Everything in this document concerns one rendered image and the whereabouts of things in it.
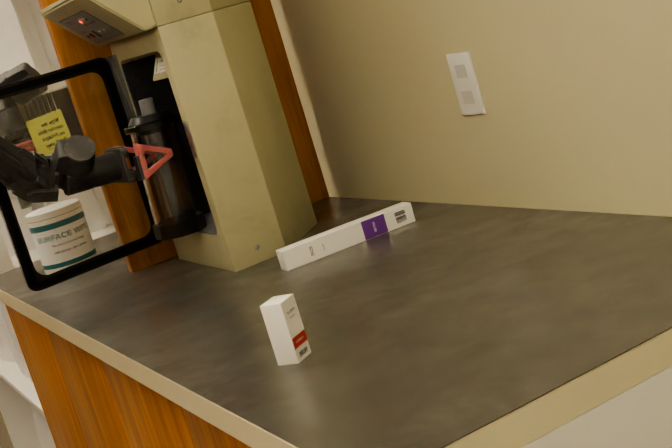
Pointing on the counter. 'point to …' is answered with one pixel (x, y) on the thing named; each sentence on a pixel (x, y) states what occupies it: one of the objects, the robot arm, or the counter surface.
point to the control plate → (90, 26)
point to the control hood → (108, 7)
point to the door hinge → (121, 86)
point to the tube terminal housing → (219, 98)
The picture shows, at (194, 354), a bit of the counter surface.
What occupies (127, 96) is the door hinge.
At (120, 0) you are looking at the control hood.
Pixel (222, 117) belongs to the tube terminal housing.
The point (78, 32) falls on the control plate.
